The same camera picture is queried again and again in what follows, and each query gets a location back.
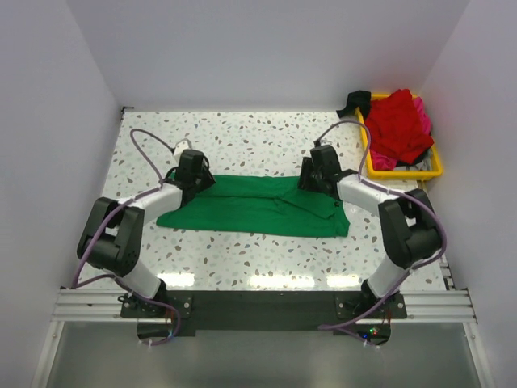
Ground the green t shirt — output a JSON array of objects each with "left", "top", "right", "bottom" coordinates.
[{"left": 156, "top": 175, "right": 350, "bottom": 238}]

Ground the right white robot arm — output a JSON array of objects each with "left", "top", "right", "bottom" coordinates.
[{"left": 298, "top": 145, "right": 447, "bottom": 318}]

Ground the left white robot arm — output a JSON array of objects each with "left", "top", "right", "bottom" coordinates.
[{"left": 77, "top": 149, "right": 216, "bottom": 317}]

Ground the yellow plastic bin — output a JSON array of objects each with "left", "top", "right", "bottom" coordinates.
[{"left": 355, "top": 93, "right": 443, "bottom": 181}]

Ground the black garment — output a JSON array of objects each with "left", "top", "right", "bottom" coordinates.
[{"left": 336, "top": 90, "right": 372, "bottom": 119}]

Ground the red t shirt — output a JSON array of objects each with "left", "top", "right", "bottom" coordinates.
[{"left": 364, "top": 89, "right": 434, "bottom": 164}]

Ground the grey garment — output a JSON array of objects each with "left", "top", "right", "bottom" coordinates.
[{"left": 405, "top": 149, "right": 433, "bottom": 172}]

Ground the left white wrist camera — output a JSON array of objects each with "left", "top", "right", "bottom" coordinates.
[{"left": 173, "top": 138, "right": 192, "bottom": 158}]

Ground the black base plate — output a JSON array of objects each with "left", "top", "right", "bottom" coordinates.
[{"left": 120, "top": 289, "right": 407, "bottom": 339}]

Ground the aluminium rail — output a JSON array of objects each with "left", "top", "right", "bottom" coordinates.
[{"left": 52, "top": 289, "right": 477, "bottom": 323}]

